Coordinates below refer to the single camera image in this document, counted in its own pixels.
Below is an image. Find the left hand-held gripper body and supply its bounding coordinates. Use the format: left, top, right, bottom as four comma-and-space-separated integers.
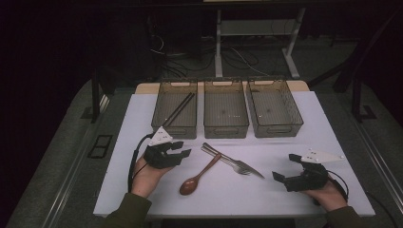
143, 126, 183, 169

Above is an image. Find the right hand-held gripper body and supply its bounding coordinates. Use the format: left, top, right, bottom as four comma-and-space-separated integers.
284, 148, 346, 193

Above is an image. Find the brown wooden spoon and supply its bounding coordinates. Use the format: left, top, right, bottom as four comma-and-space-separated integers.
179, 153, 222, 197

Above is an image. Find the black chopstick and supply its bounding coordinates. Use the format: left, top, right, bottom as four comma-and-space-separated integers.
163, 92, 195, 127
162, 92, 192, 127

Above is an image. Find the smoky plastic bin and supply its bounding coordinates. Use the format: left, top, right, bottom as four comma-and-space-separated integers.
202, 79, 250, 140
151, 79, 198, 140
246, 77, 304, 139

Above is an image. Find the steel fork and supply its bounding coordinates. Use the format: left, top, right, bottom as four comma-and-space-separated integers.
201, 144, 254, 177

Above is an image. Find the person's right hand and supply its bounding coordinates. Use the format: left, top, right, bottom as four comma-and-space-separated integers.
302, 180, 348, 213

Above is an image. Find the person's left hand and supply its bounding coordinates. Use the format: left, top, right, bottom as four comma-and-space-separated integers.
131, 157, 174, 199

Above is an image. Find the steel table knife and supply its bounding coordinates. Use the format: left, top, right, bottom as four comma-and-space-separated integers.
202, 142, 266, 180

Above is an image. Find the dark metal stand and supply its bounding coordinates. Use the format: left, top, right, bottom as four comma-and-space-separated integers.
308, 9, 403, 124

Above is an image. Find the black stand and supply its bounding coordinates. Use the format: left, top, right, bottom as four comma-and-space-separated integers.
90, 70, 110, 124

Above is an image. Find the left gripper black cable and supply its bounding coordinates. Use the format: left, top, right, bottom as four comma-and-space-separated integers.
127, 132, 155, 193

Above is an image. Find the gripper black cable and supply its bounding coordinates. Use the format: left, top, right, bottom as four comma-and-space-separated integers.
327, 169, 350, 203
127, 132, 155, 193

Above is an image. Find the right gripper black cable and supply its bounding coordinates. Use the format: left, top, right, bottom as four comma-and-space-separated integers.
327, 169, 350, 203

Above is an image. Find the tangle of floor cables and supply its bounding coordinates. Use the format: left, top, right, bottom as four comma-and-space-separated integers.
148, 31, 270, 80

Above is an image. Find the white metal desk frame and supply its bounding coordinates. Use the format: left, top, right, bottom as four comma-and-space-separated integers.
214, 9, 307, 80

